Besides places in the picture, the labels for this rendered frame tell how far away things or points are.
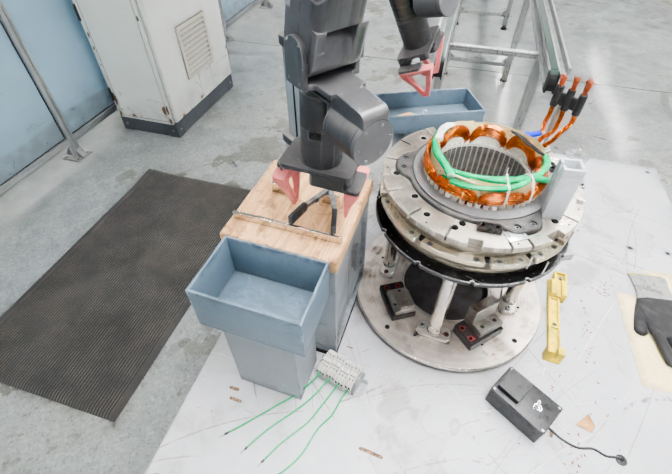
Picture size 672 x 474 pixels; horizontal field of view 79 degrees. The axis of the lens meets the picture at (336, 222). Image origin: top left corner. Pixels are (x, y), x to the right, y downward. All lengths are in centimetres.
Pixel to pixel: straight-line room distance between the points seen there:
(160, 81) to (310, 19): 239
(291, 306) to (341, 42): 38
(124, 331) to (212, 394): 116
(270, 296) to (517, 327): 50
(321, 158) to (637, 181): 109
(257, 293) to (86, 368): 132
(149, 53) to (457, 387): 240
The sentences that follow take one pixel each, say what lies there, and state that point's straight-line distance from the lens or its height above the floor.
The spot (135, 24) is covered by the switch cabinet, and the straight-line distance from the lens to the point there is 269.
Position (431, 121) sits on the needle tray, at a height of 105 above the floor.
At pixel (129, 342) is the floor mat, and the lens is 190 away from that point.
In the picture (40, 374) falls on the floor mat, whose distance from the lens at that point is 200.
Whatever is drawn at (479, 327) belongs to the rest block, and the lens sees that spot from 83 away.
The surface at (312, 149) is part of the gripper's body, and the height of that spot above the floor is 122.
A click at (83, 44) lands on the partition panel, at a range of 308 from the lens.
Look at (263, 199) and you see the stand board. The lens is 68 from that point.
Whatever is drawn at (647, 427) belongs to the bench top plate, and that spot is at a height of 78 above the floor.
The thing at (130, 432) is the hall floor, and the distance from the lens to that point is 174.
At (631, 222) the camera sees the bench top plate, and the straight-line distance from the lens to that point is 129.
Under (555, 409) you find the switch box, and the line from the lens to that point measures 82.
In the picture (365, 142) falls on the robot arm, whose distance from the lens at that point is 44.
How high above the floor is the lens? 151
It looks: 45 degrees down
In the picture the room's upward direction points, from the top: straight up
